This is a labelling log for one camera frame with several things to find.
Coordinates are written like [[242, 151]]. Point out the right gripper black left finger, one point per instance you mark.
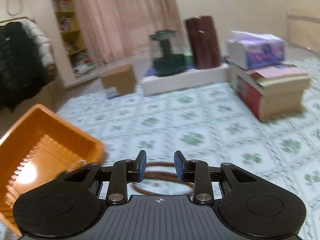
[[72, 203]]

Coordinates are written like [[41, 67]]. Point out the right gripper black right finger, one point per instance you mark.
[[232, 203]]

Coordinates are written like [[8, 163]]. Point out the orange plastic tray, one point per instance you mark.
[[35, 150]]

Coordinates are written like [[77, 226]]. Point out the green floral tablecloth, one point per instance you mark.
[[211, 123]]

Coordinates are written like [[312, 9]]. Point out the thick red cover book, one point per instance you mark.
[[270, 92]]

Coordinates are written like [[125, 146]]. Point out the brown cardboard box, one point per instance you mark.
[[119, 81]]

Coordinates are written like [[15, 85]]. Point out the wooden bookshelf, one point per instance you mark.
[[72, 37]]

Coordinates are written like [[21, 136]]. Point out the black hanging jacket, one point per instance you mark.
[[22, 73]]

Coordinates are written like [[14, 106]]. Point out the white flat box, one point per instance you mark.
[[152, 85]]

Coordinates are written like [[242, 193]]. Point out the blue flat box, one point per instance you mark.
[[151, 72]]

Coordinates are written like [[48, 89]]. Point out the purple tissue pack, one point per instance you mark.
[[251, 51]]

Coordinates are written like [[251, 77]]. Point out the white puffer jacket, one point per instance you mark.
[[43, 45]]

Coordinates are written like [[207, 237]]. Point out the glass green humidifier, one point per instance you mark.
[[167, 55]]

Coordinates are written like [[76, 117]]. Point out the dark red cylindrical canister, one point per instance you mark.
[[203, 42]]

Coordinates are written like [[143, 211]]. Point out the pink curtain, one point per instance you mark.
[[115, 29]]

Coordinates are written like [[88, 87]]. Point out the gold clothes rack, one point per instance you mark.
[[3, 22]]

